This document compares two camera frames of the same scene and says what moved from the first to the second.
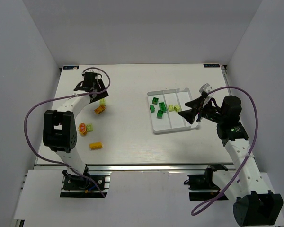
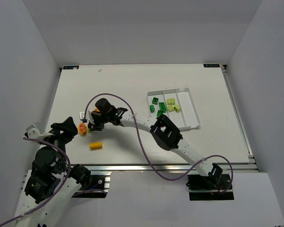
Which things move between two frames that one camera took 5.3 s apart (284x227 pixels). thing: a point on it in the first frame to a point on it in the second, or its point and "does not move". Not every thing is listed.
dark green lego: (155, 100) does not move
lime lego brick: (102, 101) to (171, 101)
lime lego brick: (176, 108) does not move
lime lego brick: (171, 108) does not move
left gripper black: (98, 91) to (62, 129)
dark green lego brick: (159, 114) does not move
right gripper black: (200, 111) to (97, 121)
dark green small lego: (152, 108) does not move
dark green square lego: (162, 106) does not move
